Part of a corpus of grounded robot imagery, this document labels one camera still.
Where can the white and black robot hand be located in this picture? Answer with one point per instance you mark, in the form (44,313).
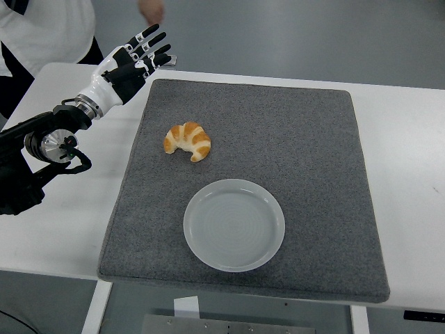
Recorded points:
(104,85)

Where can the person's hand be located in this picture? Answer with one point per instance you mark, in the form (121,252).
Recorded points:
(151,10)

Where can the golden croissant bread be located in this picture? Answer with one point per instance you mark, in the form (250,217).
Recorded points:
(194,139)

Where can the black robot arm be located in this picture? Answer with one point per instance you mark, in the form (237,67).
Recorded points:
(21,167)

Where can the pale grey round plate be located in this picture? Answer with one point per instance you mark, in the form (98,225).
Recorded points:
(233,226)

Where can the person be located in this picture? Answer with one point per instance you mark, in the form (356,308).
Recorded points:
(41,31)

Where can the grey felt mat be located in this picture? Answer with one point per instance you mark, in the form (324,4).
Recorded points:
(278,139)

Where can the white table leg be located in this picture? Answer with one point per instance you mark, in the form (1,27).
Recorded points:
(97,306)
(359,321)

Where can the black table control panel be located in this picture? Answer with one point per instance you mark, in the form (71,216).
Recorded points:
(424,315)

